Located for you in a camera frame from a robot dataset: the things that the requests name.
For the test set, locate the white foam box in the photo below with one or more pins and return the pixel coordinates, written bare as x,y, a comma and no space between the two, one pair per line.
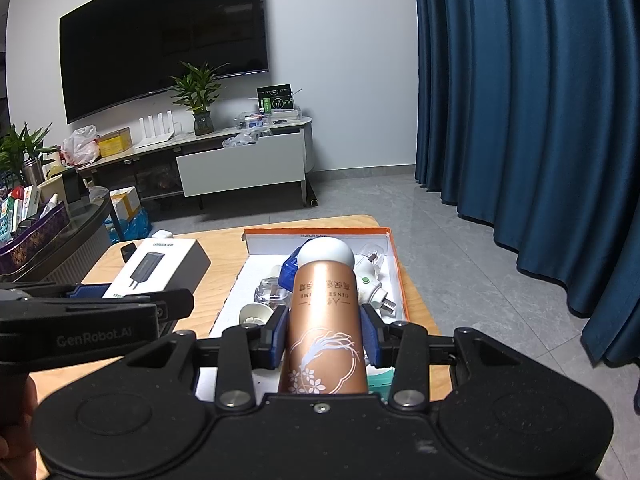
126,200

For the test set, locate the potted green plant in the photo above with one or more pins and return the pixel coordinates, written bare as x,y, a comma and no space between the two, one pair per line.
197,90

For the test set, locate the dark glass coffee table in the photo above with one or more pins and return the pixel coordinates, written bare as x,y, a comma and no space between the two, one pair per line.
80,230

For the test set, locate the white plastic bag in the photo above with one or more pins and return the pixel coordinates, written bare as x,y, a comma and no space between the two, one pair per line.
80,145

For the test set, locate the potted bamboo plant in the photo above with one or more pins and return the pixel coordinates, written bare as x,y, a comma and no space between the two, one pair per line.
22,147

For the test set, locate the white charger packaging box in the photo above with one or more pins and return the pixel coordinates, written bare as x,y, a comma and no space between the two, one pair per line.
155,267

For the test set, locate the white round plastic device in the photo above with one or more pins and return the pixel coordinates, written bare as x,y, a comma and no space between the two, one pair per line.
256,314

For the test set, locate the clear plastic bag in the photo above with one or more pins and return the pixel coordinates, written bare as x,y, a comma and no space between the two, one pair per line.
241,139

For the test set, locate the copper bottle with white cap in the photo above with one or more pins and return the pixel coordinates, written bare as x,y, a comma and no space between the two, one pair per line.
325,310

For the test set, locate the orange cardboard box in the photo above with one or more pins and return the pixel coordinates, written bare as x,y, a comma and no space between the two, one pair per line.
320,234

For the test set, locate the small black device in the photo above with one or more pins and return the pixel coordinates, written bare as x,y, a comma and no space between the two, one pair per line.
128,252

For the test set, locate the cartoon print bandage box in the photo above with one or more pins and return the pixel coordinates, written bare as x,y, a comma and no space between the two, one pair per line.
381,379

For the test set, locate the blue plastic bag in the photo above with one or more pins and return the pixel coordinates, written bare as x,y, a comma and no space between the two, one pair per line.
131,225

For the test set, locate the yellow cardboard box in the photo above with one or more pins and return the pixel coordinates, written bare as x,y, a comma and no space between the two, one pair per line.
116,142

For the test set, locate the white antenna router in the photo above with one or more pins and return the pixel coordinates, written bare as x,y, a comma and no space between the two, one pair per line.
155,132

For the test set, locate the white plug-in repellent heater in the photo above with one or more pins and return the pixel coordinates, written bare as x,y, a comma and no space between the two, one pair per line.
372,285

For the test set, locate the white charger cube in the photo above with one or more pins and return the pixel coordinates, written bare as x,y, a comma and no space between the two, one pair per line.
161,235

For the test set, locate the person's left hand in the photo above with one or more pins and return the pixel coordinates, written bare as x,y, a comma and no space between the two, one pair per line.
27,410

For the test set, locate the dark blue curtain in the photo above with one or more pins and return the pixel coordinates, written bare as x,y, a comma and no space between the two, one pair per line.
525,135

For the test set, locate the steel tumbler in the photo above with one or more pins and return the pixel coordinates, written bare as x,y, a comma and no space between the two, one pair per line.
32,172

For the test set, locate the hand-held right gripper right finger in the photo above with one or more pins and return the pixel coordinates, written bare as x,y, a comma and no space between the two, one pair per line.
372,335

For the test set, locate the white tv cabinet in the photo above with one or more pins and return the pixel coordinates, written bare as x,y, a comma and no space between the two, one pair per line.
250,160

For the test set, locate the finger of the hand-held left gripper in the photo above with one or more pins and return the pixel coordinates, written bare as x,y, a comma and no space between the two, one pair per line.
90,291
175,305

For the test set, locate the black green printed box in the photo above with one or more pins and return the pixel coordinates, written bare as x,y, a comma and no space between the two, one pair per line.
276,98

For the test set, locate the wall-mounted black television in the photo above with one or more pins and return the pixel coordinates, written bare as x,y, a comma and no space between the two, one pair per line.
165,35

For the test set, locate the purple patterned storage tray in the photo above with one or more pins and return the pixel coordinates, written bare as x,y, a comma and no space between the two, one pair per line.
35,240

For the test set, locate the clear glass refill bottle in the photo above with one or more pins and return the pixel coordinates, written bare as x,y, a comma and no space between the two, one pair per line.
272,287
374,254

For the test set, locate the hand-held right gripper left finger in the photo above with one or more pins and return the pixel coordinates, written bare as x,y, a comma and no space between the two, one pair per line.
276,335

